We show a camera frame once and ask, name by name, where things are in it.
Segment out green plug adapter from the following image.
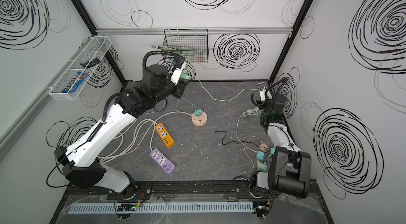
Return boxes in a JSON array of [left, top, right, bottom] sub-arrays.
[[180, 62, 191, 81]]

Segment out teal plug adapter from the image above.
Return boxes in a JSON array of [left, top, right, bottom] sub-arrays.
[[194, 108, 203, 117]]

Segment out round pink power strip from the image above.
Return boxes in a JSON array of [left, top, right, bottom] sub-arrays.
[[191, 112, 208, 127]]

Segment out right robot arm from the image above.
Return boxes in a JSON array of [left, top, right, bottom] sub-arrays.
[[252, 90, 312, 199]]

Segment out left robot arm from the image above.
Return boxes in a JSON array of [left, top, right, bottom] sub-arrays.
[[54, 62, 190, 194]]

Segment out metal tongs in basket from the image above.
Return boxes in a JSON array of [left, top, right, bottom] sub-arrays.
[[151, 45, 196, 57]]

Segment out orange power strip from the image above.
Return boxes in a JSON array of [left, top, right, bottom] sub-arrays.
[[155, 123, 174, 149]]

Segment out blue candy packet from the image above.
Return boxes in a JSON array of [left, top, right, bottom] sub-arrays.
[[62, 72, 87, 93]]

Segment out purple power strip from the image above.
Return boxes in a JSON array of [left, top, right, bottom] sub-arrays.
[[150, 149, 176, 174]]

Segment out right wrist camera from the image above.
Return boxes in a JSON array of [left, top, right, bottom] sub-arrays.
[[258, 81, 268, 102]]

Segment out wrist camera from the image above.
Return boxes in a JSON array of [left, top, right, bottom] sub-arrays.
[[258, 81, 268, 102], [171, 61, 184, 85]]

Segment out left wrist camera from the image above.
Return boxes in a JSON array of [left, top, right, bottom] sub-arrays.
[[171, 61, 184, 85]]

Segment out teal cable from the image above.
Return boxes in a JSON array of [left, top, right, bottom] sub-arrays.
[[155, 97, 197, 114]]

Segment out light green cable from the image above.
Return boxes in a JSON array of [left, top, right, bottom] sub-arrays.
[[198, 79, 259, 102]]

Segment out white power cords bundle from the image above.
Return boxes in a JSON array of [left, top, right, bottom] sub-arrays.
[[98, 111, 194, 164]]

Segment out black wire wall basket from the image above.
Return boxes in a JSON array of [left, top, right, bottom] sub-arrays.
[[162, 28, 209, 63]]

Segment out black cable with plug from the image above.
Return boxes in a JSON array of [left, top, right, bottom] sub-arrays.
[[213, 129, 261, 152]]

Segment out white wire wall basket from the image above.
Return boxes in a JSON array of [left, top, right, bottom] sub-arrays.
[[48, 36, 112, 101]]

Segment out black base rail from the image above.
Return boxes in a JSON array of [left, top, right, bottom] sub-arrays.
[[63, 179, 322, 201]]

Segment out grey slotted cable duct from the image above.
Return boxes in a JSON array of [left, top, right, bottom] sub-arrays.
[[68, 201, 254, 214]]

